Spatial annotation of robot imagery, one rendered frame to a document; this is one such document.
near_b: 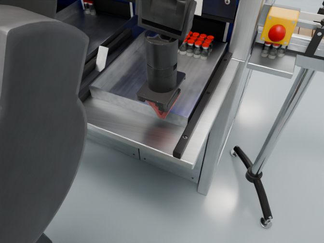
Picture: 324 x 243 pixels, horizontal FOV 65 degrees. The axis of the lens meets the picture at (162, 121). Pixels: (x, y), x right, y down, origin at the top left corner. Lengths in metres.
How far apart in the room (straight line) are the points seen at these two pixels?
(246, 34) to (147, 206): 1.01
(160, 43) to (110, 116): 0.25
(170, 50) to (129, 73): 0.31
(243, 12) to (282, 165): 1.16
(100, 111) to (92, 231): 0.90
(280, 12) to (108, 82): 0.47
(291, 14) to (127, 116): 0.48
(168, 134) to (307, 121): 1.58
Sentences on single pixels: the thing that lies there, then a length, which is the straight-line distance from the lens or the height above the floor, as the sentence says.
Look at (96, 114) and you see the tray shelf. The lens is 0.62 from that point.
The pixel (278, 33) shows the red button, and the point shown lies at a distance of 0.71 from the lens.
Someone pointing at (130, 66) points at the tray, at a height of 0.88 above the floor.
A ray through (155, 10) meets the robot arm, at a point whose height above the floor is 1.15.
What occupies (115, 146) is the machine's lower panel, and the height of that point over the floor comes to 0.13.
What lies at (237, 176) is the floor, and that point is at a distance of 1.58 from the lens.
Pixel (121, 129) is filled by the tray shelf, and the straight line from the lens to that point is 0.58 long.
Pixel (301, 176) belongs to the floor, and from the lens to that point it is 1.73.
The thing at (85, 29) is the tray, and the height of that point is 0.88.
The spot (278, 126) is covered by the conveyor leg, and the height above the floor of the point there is 0.53.
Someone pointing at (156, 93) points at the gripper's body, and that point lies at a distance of 0.48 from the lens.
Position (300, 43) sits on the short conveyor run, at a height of 0.92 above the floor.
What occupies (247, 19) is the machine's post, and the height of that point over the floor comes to 1.01.
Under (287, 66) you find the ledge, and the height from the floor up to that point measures 0.88.
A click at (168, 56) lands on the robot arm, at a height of 1.07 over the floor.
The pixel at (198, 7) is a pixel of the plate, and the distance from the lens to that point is 0.77.
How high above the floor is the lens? 1.32
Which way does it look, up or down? 48 degrees down
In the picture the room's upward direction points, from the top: straight up
